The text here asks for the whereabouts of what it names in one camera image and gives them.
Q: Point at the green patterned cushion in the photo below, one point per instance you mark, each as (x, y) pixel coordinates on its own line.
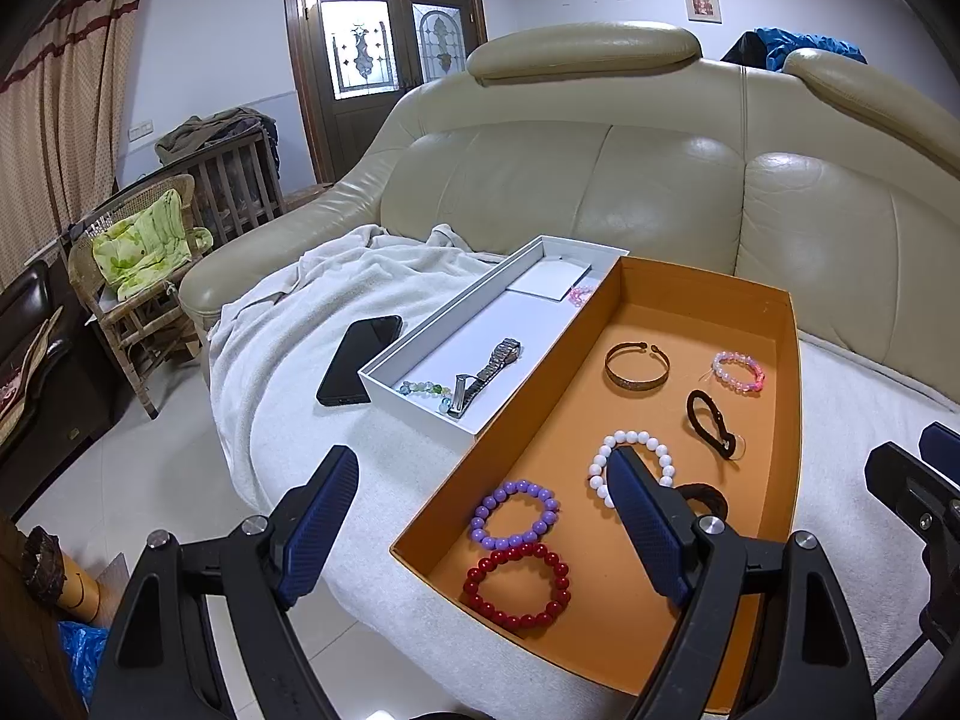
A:
(142, 247)

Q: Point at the white box lid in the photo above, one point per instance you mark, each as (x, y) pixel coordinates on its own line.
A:
(465, 345)

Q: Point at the white card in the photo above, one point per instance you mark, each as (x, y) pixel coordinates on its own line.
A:
(547, 281)

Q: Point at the white wall socket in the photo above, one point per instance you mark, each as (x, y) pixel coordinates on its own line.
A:
(140, 129)

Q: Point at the silver metal wristwatch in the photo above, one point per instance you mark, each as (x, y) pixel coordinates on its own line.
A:
(499, 356)

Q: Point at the rumpled white blanket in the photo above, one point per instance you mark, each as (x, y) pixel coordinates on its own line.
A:
(337, 270)

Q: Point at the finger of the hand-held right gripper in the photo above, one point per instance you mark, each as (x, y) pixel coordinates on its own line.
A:
(943, 454)
(900, 484)

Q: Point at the rattan chair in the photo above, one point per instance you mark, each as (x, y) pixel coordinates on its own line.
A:
(142, 322)

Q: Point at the olive clothes pile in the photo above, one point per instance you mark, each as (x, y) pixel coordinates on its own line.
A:
(217, 131)

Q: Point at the framed wall picture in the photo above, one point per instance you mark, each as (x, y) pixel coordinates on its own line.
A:
(703, 7)

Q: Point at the dark brown cabinet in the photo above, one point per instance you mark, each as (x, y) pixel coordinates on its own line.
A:
(45, 420)

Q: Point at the blue cloth bundle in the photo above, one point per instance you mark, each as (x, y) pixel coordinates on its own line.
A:
(802, 45)

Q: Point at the beige red-trimmed curtain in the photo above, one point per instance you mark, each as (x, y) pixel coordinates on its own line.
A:
(67, 105)

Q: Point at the beige leather sofa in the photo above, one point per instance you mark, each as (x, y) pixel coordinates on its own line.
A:
(660, 187)

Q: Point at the blue plastic bag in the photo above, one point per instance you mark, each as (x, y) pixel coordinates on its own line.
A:
(82, 660)

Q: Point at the black smartphone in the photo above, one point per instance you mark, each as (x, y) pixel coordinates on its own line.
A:
(356, 360)

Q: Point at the tan cylinder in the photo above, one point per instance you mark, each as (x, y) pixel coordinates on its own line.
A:
(79, 589)

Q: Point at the metal cuff bangle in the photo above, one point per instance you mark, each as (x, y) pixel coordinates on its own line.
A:
(630, 384)

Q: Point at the white terry towel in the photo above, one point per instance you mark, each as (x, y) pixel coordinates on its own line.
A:
(262, 427)

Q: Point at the wooden crib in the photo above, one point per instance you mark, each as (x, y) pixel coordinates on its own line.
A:
(240, 187)

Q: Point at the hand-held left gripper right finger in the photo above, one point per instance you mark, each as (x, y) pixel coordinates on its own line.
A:
(645, 532)

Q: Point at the wooden stained glass door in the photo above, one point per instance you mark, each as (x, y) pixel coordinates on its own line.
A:
(352, 127)

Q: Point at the orange cardboard box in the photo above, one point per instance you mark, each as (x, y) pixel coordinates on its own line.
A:
(525, 480)

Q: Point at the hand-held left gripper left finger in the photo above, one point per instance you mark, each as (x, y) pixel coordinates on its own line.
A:
(322, 525)

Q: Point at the dark woven object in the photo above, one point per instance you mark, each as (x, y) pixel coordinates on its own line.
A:
(41, 562)

